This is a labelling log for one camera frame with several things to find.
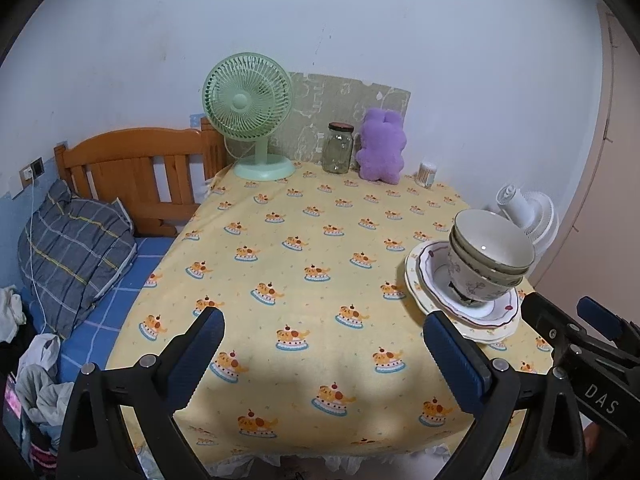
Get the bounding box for cotton swab container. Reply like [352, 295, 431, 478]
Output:
[414, 160, 437, 188]

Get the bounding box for grey plaid pillow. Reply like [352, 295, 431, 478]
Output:
[17, 180, 137, 338]

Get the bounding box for large yellow-flower plate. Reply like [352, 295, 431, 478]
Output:
[403, 244, 522, 345]

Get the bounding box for person's hand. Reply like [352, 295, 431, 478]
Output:
[584, 422, 600, 454]

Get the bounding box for large floral bowl back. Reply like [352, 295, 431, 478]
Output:
[449, 233, 525, 287]

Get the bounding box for small floral bowl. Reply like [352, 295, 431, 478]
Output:
[451, 209, 535, 275]

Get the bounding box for white floor fan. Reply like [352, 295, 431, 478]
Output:
[487, 184, 560, 258]

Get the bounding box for green desk fan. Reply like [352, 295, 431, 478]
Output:
[202, 52, 295, 181]

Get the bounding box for wall power outlet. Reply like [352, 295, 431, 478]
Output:
[20, 157, 44, 188]

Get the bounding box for large floral bowl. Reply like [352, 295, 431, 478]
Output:
[449, 233, 525, 287]
[448, 247, 523, 302]

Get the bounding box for green elephant-print mat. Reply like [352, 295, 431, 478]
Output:
[269, 73, 411, 164]

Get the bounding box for glass jar red lid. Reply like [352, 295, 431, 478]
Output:
[321, 122, 355, 174]

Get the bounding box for pile of clothes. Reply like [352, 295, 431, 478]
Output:
[1, 286, 73, 479]

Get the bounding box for yellow cake-print tablecloth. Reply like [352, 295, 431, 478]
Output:
[104, 161, 557, 470]

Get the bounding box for white plate red pattern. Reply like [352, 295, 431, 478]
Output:
[416, 240, 520, 328]

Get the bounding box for blue checked bed sheet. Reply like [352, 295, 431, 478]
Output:
[22, 237, 174, 382]

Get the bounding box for purple plush toy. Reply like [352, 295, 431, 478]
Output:
[355, 108, 407, 185]

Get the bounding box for wooden bed headboard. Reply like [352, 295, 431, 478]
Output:
[54, 118, 227, 237]

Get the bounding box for white charging cable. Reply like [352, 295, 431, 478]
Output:
[22, 171, 61, 340]

